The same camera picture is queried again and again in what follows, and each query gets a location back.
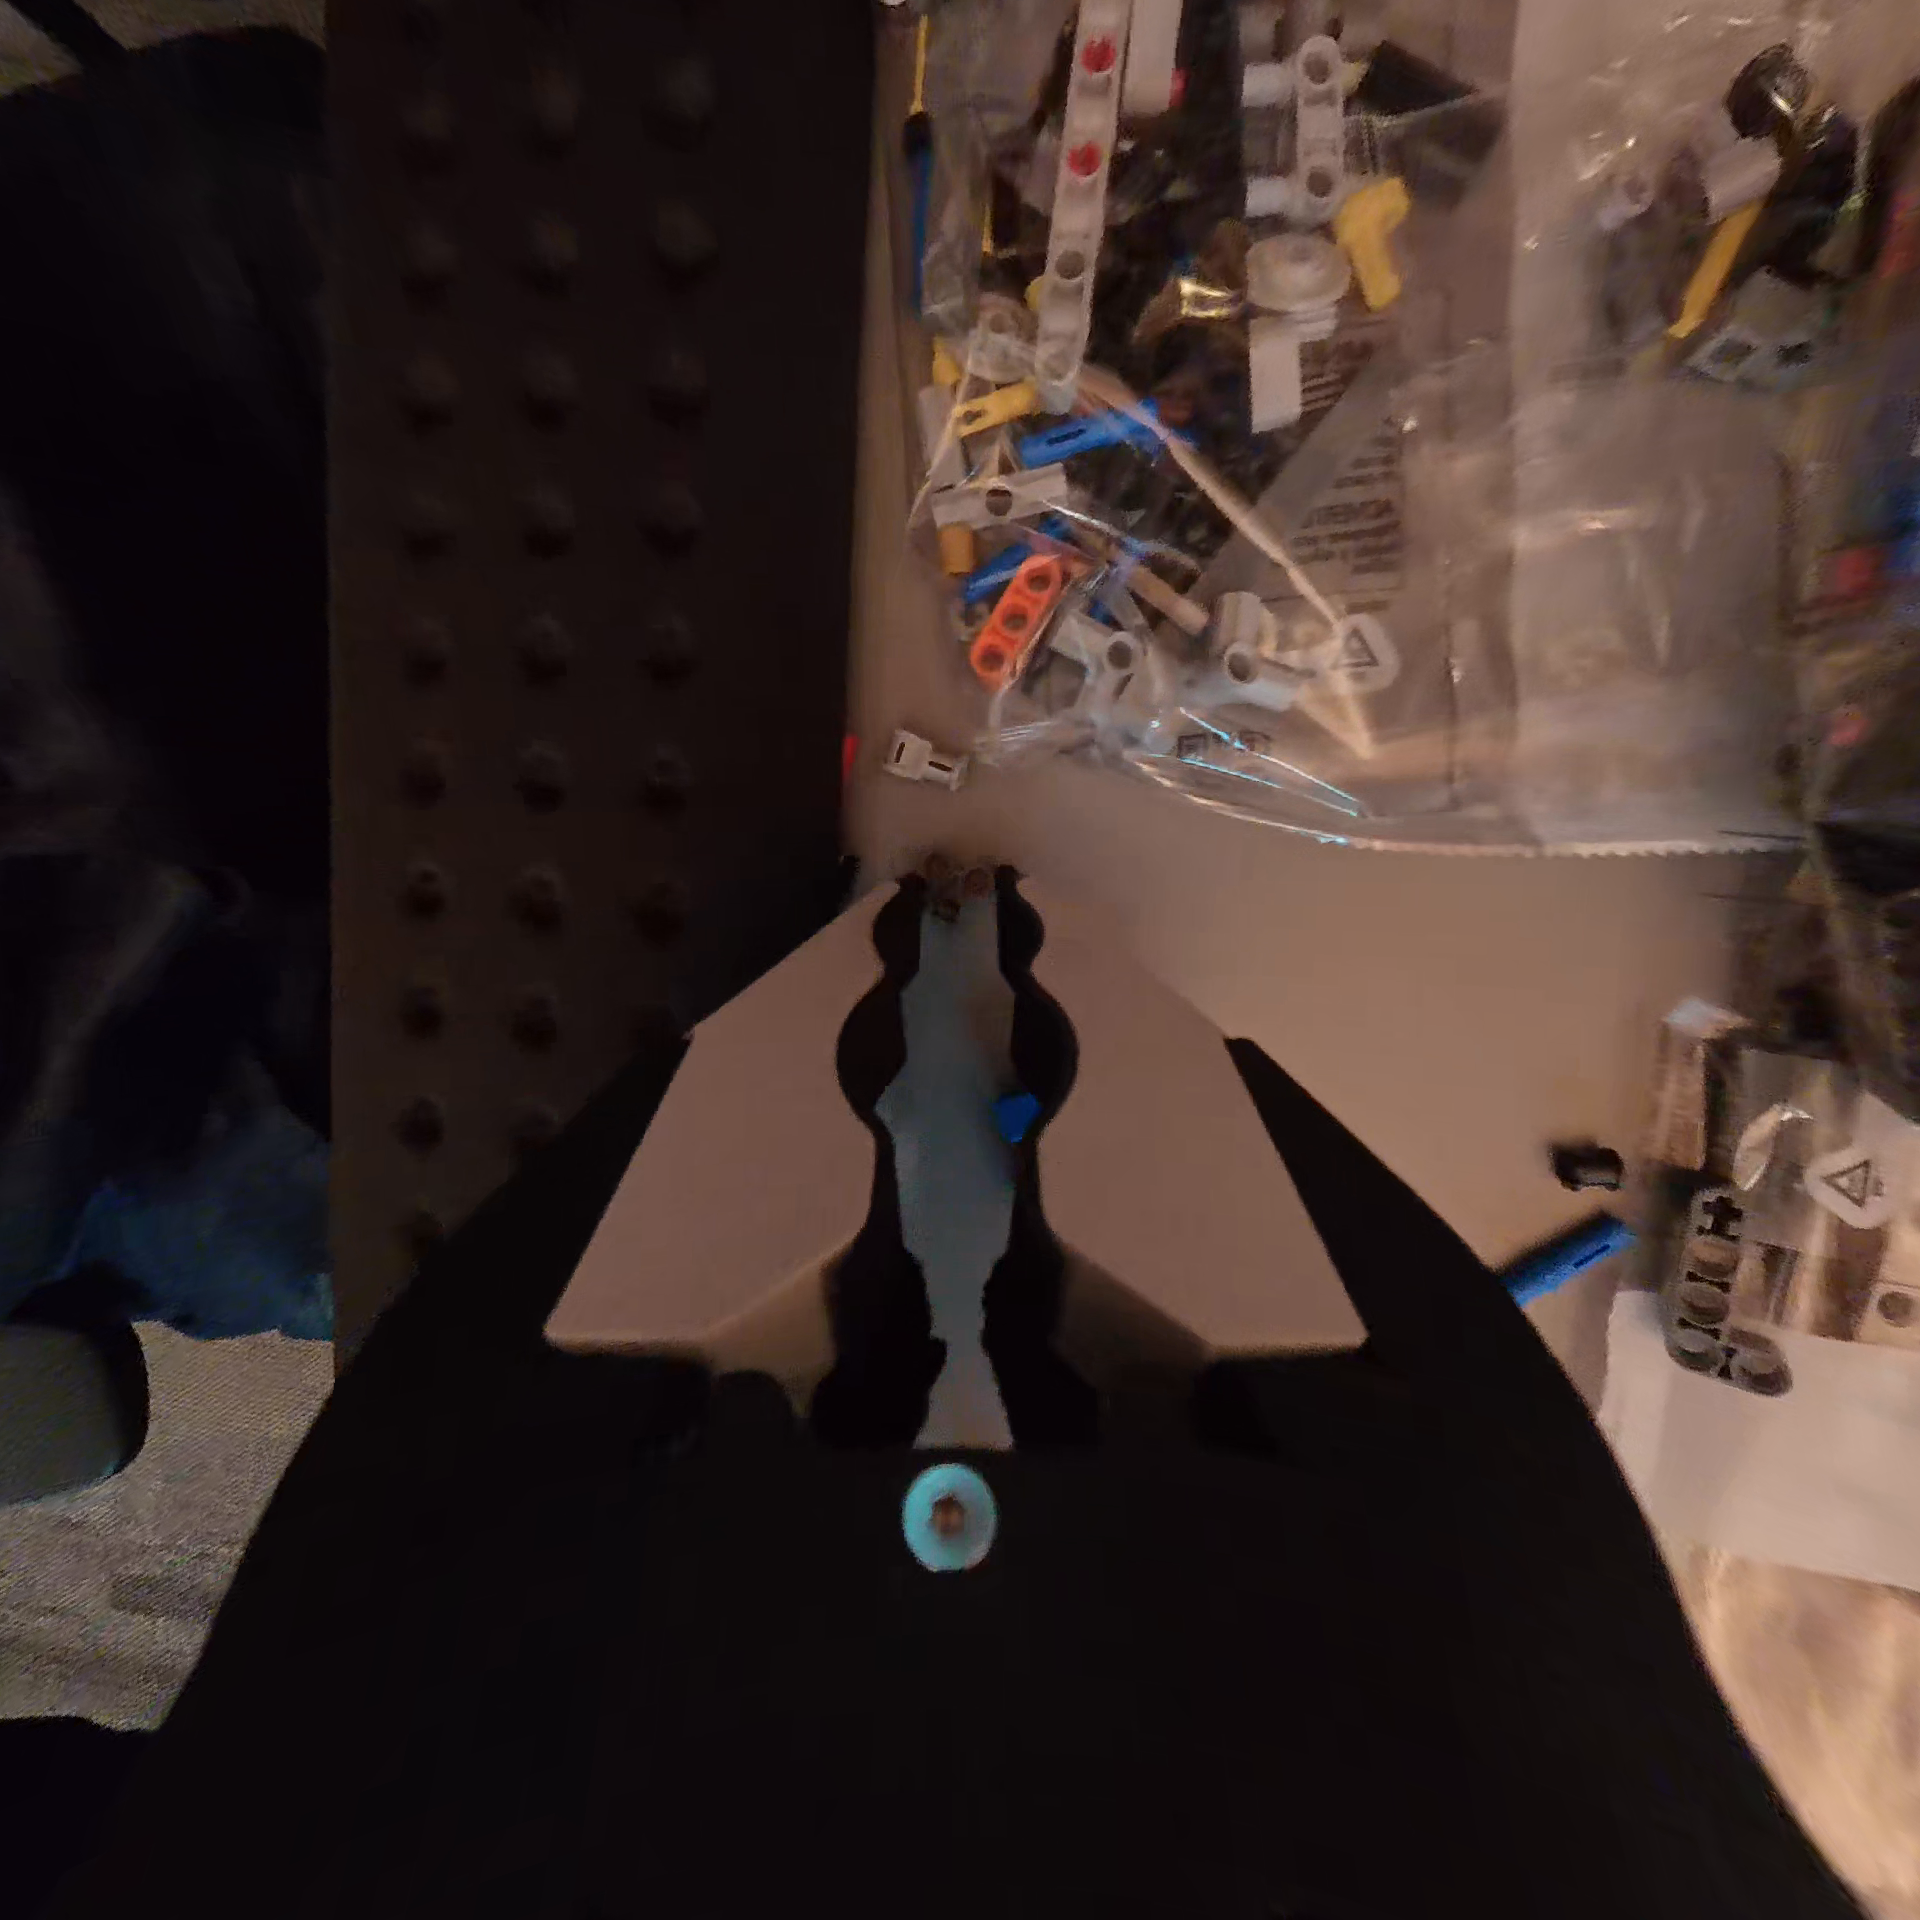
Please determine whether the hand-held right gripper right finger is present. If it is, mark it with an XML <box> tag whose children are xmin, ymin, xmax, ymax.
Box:
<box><xmin>982</xmin><ymin>872</ymin><xmax>1369</xmax><ymax>1446</ymax></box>

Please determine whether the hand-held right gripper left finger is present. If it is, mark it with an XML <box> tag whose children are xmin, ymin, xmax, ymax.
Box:
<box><xmin>540</xmin><ymin>872</ymin><xmax>948</xmax><ymax>1446</ymax></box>

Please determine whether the blue lego pin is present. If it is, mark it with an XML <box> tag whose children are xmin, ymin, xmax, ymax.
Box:
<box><xmin>1506</xmin><ymin>1219</ymin><xmax>1638</xmax><ymax>1312</ymax></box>

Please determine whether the person's leg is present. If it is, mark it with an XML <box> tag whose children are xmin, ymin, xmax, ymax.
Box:
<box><xmin>0</xmin><ymin>28</ymin><xmax>336</xmax><ymax>1345</ymax></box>

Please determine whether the dark perforated panel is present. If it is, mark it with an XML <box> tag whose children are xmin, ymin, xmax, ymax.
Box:
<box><xmin>326</xmin><ymin>0</ymin><xmax>876</xmax><ymax>1348</ymax></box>

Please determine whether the small open parts bag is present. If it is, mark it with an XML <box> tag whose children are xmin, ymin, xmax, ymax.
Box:
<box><xmin>876</xmin><ymin>0</ymin><xmax>1514</xmax><ymax>851</ymax></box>

